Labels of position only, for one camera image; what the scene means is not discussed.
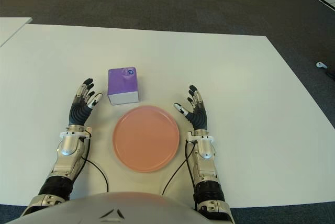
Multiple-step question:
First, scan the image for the grey robot torso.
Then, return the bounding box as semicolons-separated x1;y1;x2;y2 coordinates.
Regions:
0;191;207;224

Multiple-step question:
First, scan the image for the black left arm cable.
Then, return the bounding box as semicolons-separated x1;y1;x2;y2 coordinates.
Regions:
80;133;110;193

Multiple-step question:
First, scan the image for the white side table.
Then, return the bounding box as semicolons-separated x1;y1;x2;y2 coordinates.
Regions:
0;17;33;48

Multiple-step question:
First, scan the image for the pink round plate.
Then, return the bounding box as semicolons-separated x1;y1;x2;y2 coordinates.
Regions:
112;105;181;174

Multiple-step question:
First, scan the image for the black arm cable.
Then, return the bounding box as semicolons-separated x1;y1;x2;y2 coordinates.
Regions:
80;133;110;193
161;140;196;196

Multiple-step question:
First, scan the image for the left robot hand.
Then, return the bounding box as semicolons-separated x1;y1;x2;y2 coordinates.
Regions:
68;77;103;127

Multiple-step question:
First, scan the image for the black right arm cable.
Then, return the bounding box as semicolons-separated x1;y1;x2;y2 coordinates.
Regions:
161;140;196;196

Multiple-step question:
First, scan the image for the purple tissue pack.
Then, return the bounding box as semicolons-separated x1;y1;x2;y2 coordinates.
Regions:
107;66;140;106

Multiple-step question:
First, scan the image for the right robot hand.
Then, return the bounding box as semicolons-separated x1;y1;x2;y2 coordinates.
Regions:
173;84;209;130

